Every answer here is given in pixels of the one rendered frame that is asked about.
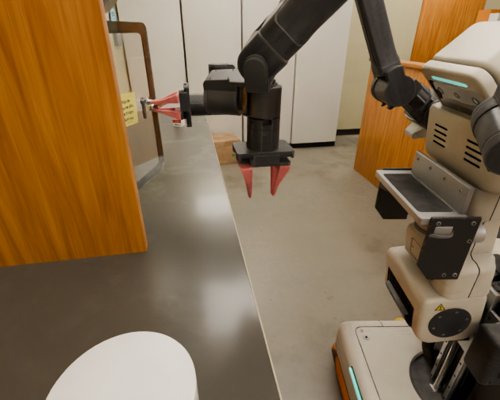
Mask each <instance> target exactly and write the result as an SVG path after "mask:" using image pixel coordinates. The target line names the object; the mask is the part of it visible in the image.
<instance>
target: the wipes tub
mask: <svg viewBox="0 0 500 400"><path fill-rule="evenodd" d="M46 400H199V396H198V387H197V380H196V374H195V369H194V365H193V362H192V359H191V357H190V355H189V354H188V352H187V350H186V349H185V348H184V347H183V346H182V345H181V344H180V343H179V342H177V341H176V340H174V339H172V338H171V337H168V336H166V335H163V334H161V333H154V332H134V333H126V334H122V335H119V336H116V337H113V338H110V339H108V340H105V341H103V342H102V343H100V344H98V345H96V346H94V347H93V348H91V349H90V350H88V351H87V352H85V353H84V354H82V355H81V356H80V357H79V358H78V359H77V360H76V361H75V362H74V363H73V364H71V365H70V366H69V367H68V368H67V370H66V371H65V372H64V373H63V374H62V375H61V376H60V377H59V379H58V380H57V381H56V383H55V385H54V386H53V388H52V389H51V391H50V393H49V395H48V397H47V398H46Z"/></svg>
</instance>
